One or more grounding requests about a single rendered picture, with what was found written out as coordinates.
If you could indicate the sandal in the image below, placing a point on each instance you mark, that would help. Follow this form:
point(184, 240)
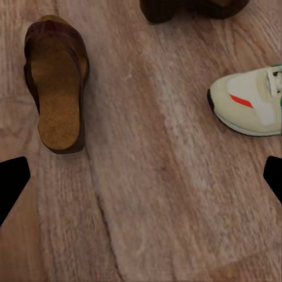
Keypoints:
point(56, 72)
point(158, 11)

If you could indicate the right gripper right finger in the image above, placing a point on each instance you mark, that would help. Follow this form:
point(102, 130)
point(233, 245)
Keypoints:
point(273, 175)

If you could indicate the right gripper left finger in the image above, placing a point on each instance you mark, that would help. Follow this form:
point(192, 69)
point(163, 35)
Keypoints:
point(14, 175)

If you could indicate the gym shoe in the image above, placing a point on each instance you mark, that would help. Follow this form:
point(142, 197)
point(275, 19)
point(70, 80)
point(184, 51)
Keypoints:
point(249, 103)

